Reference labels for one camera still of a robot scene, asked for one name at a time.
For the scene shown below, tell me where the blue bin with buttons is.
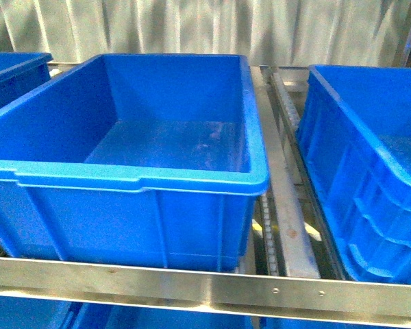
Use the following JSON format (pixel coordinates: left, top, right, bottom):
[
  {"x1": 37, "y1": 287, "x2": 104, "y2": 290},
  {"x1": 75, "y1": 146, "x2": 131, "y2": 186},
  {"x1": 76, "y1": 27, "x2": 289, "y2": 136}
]
[{"x1": 0, "y1": 52, "x2": 53, "y2": 108}]

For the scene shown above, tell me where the empty blue target bin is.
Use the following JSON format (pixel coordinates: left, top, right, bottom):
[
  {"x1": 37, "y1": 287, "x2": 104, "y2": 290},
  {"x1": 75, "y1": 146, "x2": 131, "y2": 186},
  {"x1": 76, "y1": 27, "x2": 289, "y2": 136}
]
[{"x1": 0, "y1": 54, "x2": 269, "y2": 271}]

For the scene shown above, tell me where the white roller track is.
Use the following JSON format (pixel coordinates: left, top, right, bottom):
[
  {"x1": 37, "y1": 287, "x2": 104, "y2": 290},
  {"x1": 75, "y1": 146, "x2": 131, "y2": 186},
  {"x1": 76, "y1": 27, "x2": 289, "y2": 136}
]
[{"x1": 260, "y1": 193, "x2": 280, "y2": 276}]

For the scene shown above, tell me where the grey curtain backdrop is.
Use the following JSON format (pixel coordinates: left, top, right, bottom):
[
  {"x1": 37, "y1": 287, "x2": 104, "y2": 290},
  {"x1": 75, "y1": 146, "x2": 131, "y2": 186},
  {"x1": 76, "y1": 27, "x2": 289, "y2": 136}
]
[{"x1": 0, "y1": 1, "x2": 411, "y2": 66}]

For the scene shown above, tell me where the far right ribbed blue bin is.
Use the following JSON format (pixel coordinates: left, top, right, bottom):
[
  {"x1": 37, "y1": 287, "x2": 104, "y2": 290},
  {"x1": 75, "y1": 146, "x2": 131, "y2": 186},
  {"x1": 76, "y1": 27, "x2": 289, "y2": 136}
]
[{"x1": 296, "y1": 65, "x2": 411, "y2": 284}]

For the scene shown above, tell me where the lower right blue bin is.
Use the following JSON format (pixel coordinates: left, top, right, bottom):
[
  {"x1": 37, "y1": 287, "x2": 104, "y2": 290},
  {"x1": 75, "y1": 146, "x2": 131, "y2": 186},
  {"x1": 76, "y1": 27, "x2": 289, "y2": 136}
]
[{"x1": 260, "y1": 317, "x2": 411, "y2": 329}]

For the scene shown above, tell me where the lower far left blue bin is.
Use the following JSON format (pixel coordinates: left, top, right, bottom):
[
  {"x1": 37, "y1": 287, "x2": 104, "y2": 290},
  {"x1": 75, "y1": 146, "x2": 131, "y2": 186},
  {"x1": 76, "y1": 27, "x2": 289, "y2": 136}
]
[{"x1": 0, "y1": 296, "x2": 71, "y2": 328}]

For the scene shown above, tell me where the steel centre divider rail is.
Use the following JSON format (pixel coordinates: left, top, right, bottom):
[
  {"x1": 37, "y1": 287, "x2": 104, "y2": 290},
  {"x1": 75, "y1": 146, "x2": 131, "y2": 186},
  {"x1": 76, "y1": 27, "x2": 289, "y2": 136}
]
[{"x1": 251, "y1": 66, "x2": 320, "y2": 279}]

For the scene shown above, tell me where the steel front shelf rail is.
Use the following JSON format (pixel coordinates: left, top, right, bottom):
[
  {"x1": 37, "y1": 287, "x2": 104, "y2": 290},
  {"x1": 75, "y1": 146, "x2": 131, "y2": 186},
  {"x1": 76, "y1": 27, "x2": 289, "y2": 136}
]
[{"x1": 0, "y1": 258, "x2": 411, "y2": 328}]

